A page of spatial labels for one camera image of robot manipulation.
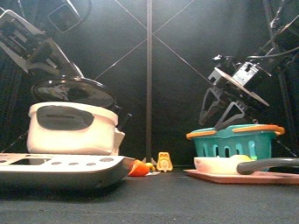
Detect black glossy pot lid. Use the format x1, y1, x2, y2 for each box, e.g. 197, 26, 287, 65
30, 76, 117, 111

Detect grey white toy stove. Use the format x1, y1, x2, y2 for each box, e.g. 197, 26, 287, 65
0, 152, 136, 191

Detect yellow toy lemon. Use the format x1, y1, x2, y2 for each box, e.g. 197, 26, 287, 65
228, 154, 256, 163

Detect pink cutting board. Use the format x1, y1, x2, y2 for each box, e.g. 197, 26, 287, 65
183, 168, 299, 186

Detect yellow orange toy bottle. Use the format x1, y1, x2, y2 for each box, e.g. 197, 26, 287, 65
154, 151, 173, 173

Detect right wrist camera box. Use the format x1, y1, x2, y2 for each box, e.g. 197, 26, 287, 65
232, 60, 272, 86

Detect teal basket orange handles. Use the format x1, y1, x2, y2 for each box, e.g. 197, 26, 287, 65
185, 123, 285, 168

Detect black cable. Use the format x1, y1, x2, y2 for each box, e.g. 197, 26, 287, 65
245, 45, 299, 60

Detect white pan grey handle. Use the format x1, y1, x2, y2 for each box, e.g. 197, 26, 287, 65
192, 156, 299, 176

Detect vertical metal frame pole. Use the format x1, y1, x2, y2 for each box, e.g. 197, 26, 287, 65
144, 0, 154, 165

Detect white toy pot grey handle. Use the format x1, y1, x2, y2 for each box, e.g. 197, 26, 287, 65
25, 101, 133, 157

